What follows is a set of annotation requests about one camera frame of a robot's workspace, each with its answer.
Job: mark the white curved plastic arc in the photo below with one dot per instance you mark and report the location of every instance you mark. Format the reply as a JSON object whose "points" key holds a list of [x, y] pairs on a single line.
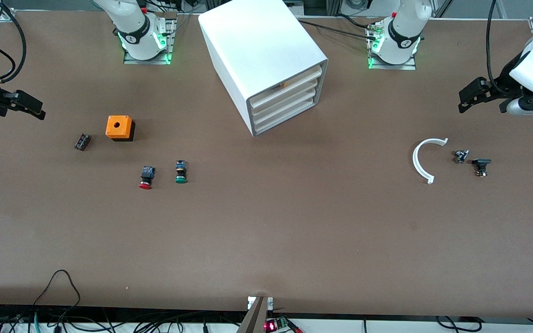
{"points": [[415, 159]]}

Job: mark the red push button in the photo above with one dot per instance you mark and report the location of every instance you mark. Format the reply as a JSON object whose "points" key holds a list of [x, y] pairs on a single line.
{"points": [[146, 178]]}

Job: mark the small black terminal block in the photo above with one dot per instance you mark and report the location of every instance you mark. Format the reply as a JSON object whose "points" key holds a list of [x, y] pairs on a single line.
{"points": [[83, 142]]}

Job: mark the black switch component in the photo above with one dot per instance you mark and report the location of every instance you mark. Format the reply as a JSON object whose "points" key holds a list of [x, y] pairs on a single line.
{"points": [[481, 163]]}

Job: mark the small grey black component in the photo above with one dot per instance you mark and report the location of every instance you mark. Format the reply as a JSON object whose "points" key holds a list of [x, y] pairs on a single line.
{"points": [[461, 156]]}

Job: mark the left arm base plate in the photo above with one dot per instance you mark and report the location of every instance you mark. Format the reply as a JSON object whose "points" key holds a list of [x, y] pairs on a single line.
{"points": [[405, 67]]}

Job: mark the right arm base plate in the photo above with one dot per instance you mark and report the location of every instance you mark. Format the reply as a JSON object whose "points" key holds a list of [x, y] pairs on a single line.
{"points": [[155, 61]]}

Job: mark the orange box with hole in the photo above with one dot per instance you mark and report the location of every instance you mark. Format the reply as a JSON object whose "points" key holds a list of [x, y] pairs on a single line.
{"points": [[118, 126]]}

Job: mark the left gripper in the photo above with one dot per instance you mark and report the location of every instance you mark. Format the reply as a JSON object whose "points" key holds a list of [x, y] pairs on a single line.
{"points": [[505, 82]]}

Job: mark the green push button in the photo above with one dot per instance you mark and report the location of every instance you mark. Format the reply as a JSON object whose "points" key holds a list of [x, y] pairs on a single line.
{"points": [[181, 172]]}

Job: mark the circuit board with red light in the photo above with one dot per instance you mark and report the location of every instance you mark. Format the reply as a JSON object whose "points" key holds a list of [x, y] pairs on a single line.
{"points": [[275, 325]]}

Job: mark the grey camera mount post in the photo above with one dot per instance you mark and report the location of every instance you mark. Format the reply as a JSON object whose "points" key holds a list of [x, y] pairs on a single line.
{"points": [[257, 319]]}

